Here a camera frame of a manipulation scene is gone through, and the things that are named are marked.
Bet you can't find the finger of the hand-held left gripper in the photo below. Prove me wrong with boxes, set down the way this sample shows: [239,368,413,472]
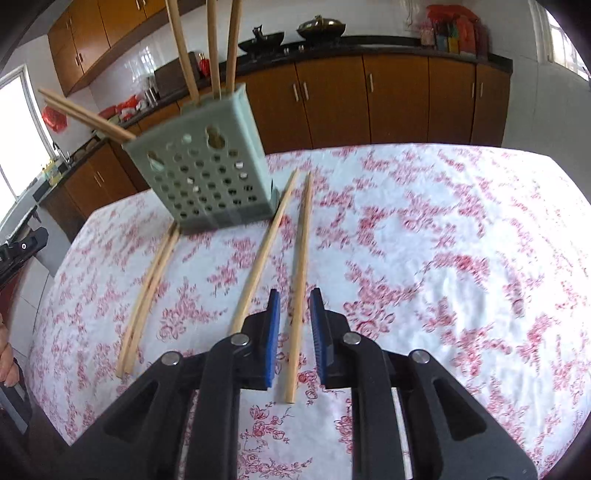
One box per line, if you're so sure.
[0,227,49,278]

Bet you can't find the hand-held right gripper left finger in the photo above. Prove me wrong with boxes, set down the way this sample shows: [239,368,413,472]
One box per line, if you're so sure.
[55,290,281,480]

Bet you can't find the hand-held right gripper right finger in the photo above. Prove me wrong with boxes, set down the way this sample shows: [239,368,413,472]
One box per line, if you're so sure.
[309,288,539,480]

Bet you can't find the green perforated chopstick holder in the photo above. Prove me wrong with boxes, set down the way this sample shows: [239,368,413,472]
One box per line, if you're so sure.
[121,83,281,234]

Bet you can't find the person's left hand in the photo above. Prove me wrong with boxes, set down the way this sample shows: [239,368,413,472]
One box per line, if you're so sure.
[0,314,20,388]

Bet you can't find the sliding kitchen window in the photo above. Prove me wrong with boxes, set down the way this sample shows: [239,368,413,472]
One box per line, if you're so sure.
[0,65,51,222]

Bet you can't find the red floral white tablecloth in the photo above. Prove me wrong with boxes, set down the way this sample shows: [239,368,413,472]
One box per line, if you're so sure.
[23,143,591,480]

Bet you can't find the dark cutting board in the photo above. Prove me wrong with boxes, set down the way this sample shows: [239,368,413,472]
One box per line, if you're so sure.
[154,56,204,100]

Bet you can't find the wooden base cabinets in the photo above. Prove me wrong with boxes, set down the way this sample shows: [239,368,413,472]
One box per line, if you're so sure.
[39,50,512,241]

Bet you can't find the gas stove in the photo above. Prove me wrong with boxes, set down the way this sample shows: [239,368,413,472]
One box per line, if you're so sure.
[245,41,352,55]

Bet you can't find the black wok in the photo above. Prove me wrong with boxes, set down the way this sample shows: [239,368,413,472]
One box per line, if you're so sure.
[238,25,286,53]

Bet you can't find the black kitchen countertop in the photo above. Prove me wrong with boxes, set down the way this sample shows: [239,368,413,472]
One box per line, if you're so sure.
[28,34,514,204]

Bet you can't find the dark lidded pot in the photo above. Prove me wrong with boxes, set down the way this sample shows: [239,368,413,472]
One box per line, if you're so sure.
[295,15,346,40]

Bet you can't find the large orange bottle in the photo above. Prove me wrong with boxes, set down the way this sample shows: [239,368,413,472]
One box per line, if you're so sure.
[457,16,478,56]

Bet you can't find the barred kitchen window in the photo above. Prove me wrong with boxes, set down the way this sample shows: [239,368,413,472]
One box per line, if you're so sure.
[538,0,591,84]

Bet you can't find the wooden wall cabinets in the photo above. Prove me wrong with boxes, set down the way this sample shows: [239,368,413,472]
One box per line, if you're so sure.
[47,0,195,97]

